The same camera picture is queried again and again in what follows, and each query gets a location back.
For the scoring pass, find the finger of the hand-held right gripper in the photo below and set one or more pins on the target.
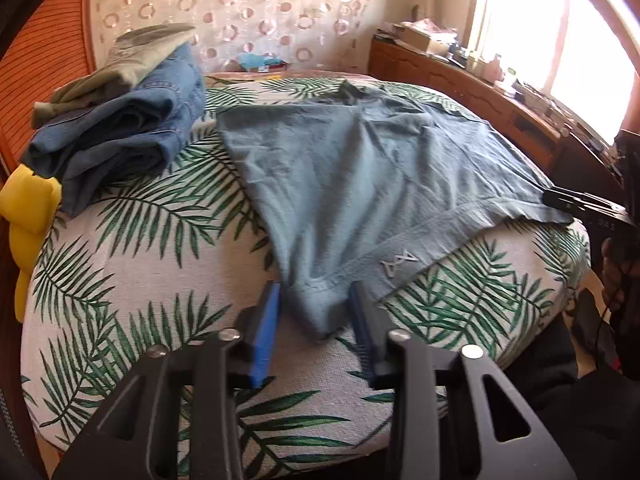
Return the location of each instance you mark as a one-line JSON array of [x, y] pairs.
[[575, 202]]

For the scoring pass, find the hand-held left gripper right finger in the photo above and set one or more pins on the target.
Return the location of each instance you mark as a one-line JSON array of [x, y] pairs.
[[361, 332]]

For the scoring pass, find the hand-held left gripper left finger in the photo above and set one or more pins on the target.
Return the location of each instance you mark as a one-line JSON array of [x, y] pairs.
[[265, 332]]

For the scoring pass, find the grey-blue pants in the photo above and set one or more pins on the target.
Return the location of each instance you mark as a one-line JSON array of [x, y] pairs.
[[350, 185]]

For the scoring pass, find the folded olive green pants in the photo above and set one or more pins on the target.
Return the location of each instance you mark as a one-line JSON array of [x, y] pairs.
[[140, 55]]

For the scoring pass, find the person's right hand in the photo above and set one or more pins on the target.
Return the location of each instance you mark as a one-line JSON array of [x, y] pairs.
[[612, 275]]

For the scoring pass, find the leaf print blanket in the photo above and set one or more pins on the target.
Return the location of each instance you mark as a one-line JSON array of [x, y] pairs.
[[150, 260]]

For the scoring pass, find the group of small bottles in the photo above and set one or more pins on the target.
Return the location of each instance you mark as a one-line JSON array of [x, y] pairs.
[[487, 67]]

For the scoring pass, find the brown wooden cabinet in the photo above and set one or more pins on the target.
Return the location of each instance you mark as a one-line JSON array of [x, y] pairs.
[[450, 80]]

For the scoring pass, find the bright window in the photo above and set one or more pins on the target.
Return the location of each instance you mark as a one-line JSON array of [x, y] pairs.
[[575, 25]]

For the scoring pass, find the person's dark clothing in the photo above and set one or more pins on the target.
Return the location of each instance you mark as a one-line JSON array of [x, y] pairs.
[[575, 410]]

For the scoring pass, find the white cardboard box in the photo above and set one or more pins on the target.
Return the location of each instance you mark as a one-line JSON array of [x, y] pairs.
[[425, 37]]

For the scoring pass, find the folded blue denim jeans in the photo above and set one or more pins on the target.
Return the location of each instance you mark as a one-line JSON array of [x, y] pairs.
[[125, 125]]

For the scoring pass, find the yellow pillow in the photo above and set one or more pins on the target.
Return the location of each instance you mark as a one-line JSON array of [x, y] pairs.
[[30, 200]]

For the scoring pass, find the blue tissue pack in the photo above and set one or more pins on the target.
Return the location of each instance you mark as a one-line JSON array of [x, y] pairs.
[[260, 62]]

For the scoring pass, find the circle pattern curtain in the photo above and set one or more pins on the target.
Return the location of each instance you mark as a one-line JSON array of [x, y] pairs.
[[250, 0]]

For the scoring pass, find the orange wooden headboard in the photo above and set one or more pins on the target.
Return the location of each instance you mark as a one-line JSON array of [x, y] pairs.
[[45, 45]]

